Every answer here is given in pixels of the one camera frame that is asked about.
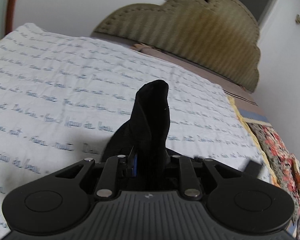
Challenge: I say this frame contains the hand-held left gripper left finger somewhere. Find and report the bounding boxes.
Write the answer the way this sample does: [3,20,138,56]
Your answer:
[54,154,138,198]

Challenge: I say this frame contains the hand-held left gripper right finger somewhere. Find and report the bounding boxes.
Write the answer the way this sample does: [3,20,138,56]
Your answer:
[166,154,242,199]

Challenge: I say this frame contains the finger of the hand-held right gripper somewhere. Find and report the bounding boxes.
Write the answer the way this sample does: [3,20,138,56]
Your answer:
[244,161,263,175]

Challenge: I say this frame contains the black pants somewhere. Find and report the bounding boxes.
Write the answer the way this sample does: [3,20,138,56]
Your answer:
[102,79,203,191]

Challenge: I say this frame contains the floral patterned cloth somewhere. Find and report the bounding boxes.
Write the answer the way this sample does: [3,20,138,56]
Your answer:
[247,123,300,233]

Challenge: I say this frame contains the yellow blanket edge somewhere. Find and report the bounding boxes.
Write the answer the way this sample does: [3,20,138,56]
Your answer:
[226,95,272,182]

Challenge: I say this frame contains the white blanket with script print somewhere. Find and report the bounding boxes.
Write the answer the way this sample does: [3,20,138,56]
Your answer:
[0,22,272,240]

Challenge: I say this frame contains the olive upholstered headboard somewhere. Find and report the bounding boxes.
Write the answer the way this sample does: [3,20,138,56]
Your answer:
[90,0,262,93]

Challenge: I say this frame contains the brown wooden door frame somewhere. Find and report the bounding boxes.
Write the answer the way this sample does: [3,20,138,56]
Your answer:
[3,0,22,35]

